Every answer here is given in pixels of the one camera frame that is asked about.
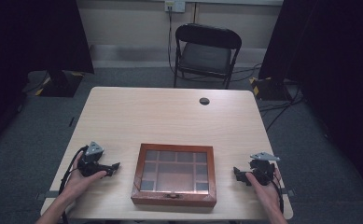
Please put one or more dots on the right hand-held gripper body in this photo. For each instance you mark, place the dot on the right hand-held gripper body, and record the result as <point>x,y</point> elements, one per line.
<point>263,169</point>

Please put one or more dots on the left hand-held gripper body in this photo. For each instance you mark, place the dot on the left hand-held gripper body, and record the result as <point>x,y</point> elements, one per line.
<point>89,163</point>

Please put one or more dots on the person's left hand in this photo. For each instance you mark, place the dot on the person's left hand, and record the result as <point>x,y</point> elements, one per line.
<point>76,183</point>

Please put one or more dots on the person's right hand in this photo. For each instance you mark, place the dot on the person's right hand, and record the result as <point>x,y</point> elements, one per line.
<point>264,194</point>

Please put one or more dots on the wooden box with glass lid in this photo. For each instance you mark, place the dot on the wooden box with glass lid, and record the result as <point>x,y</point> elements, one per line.
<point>174,175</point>

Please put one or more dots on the black stand base, yellow tape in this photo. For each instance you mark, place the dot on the black stand base, yellow tape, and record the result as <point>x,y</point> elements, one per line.
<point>269,88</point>
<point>62,84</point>

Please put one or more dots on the black folding chair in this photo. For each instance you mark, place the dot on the black folding chair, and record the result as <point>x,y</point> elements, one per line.
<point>205,54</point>

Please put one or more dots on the black curtain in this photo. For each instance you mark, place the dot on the black curtain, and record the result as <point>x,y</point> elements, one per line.
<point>20,46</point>
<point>334,68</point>

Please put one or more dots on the white wall socket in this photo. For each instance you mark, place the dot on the white wall socket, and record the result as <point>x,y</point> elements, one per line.
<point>174,5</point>

